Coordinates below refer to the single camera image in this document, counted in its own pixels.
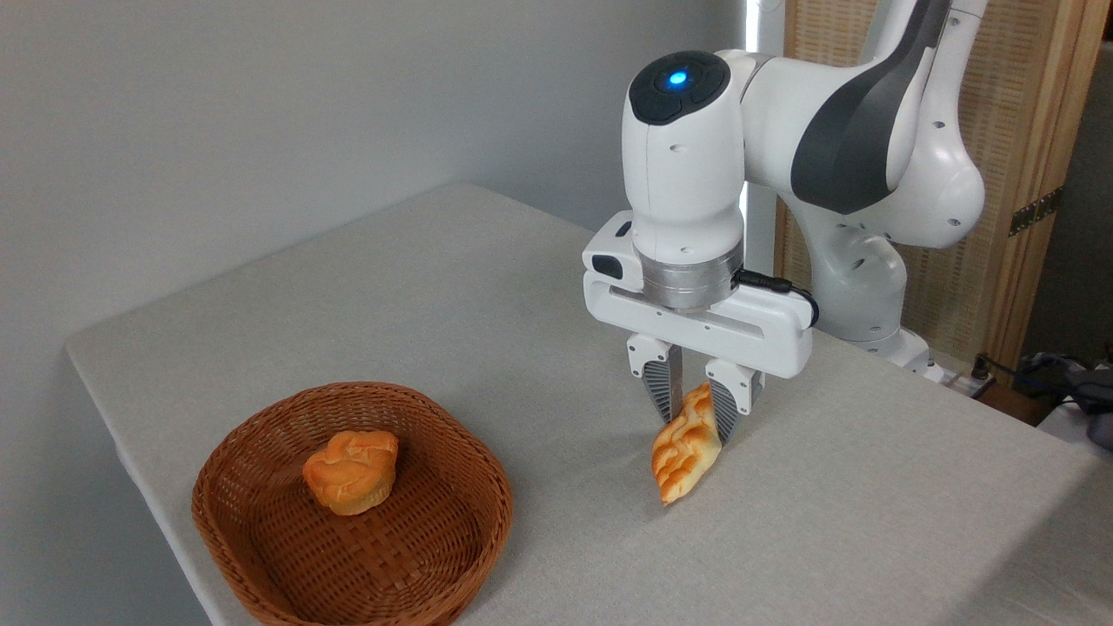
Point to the dark wooden board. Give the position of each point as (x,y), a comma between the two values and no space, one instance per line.
(1013,404)

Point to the grey tablecloth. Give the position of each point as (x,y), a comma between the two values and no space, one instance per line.
(487,348)

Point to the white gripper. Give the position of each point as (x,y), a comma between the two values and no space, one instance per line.
(748,335)

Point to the white power strip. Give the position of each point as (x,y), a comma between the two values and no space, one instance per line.
(952,378)

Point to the round muffin bread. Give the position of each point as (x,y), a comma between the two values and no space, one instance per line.
(352,474)

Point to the metal screen hinge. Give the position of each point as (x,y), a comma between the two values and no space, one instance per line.
(1035,211)

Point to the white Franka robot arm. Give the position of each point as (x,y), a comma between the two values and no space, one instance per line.
(687,174)

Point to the brown wicker basket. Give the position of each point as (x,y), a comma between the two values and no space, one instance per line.
(417,556)

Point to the braided bread loaf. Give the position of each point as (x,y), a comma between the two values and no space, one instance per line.
(685,452)

